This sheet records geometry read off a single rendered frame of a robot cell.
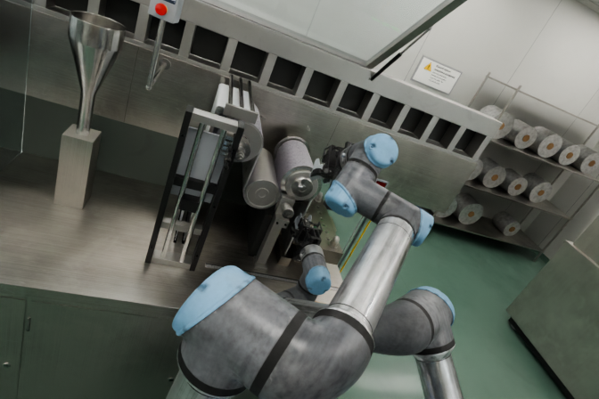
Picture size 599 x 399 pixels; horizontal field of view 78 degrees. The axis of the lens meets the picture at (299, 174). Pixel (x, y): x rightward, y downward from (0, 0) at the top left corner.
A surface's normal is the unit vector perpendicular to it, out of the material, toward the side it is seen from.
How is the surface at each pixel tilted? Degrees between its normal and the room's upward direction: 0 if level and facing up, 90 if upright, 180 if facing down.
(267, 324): 26
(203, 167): 90
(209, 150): 90
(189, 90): 90
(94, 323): 90
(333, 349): 22
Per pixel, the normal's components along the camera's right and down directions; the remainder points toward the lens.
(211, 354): -0.30, 0.17
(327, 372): 0.45, -0.18
